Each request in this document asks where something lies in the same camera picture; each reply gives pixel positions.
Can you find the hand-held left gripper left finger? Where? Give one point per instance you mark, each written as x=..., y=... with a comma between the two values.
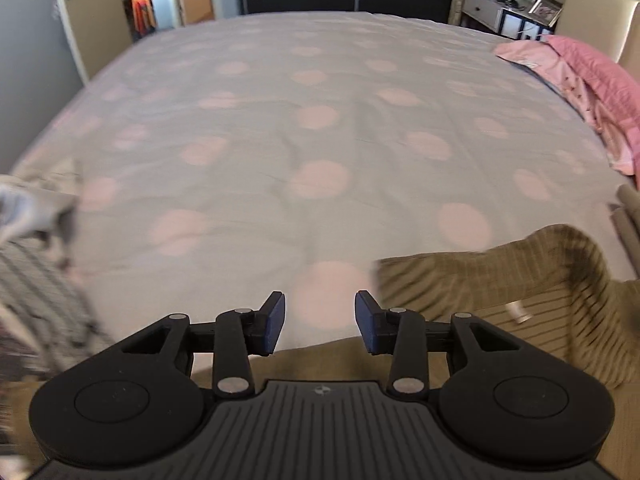
x=274, y=322

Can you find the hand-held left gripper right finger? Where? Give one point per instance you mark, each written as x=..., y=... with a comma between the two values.
x=365, y=322

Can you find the brown striped shirt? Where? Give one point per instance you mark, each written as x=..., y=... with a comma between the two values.
x=475, y=280

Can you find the grey striped garment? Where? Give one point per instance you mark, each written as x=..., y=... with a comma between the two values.
x=40, y=300

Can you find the pale grey garment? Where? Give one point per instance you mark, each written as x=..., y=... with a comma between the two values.
x=25, y=205

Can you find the folded taupe garment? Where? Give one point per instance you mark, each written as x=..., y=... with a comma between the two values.
x=627, y=230

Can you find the pale pink patterned pillow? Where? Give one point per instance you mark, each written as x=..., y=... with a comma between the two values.
x=530, y=52

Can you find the beige upholstered chair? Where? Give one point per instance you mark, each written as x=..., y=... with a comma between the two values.
x=456, y=10

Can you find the white nightstand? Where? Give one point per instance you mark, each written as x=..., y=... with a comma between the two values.
x=482, y=15

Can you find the white-edged bedroom door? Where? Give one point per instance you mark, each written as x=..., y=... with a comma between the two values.
x=100, y=10

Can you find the beige headboard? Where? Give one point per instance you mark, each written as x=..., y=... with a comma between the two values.
x=595, y=10

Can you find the picture frame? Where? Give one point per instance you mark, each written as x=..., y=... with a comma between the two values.
x=545, y=10

